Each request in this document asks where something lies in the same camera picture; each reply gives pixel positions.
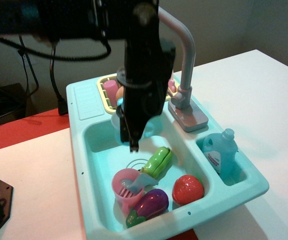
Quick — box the pink toy knife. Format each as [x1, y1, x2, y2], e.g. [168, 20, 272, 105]
[168, 72, 177, 93]

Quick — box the teal toy sink unit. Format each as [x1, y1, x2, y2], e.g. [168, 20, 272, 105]
[66, 78, 269, 240]

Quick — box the translucent blue toy cup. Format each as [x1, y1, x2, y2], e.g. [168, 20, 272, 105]
[111, 113, 155, 146]

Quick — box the blue toy detergent bottle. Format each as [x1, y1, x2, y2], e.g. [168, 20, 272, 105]
[202, 128, 238, 180]

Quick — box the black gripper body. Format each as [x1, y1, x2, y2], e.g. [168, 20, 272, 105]
[117, 0, 176, 138]

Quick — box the pink toy cup in sink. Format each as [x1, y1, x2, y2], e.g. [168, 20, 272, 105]
[111, 168, 144, 215]

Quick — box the grey toy faucet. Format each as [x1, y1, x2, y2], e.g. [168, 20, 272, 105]
[158, 7, 208, 133]

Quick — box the pink cup in rack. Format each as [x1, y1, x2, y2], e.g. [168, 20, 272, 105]
[103, 80, 119, 107]

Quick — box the black power cord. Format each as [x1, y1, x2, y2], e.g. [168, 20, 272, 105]
[17, 34, 40, 101]

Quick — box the yellow dish rack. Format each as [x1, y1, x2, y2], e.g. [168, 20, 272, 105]
[96, 73, 179, 114]

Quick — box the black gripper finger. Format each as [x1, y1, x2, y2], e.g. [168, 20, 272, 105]
[119, 117, 129, 146]
[129, 136, 140, 153]

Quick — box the purple toy eggplant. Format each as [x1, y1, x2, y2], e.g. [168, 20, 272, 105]
[126, 189, 169, 228]

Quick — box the blue toy spoon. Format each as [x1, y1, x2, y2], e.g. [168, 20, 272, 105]
[120, 172, 158, 194]

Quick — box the green toy vegetable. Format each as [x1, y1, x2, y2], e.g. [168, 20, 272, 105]
[140, 146, 173, 179]

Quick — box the black gooseneck cable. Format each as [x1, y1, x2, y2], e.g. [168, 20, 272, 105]
[49, 41, 68, 116]

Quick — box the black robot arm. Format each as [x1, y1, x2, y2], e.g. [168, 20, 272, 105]
[0, 0, 176, 152]

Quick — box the red toy strawberry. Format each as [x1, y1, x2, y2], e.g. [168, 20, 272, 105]
[172, 174, 204, 206]

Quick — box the pink fork in cup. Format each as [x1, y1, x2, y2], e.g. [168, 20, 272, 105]
[117, 187, 134, 198]

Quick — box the small blue round lid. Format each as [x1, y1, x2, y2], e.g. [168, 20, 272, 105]
[117, 97, 124, 107]

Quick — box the beige toy egg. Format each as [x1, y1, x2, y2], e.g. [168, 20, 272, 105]
[115, 86, 124, 101]

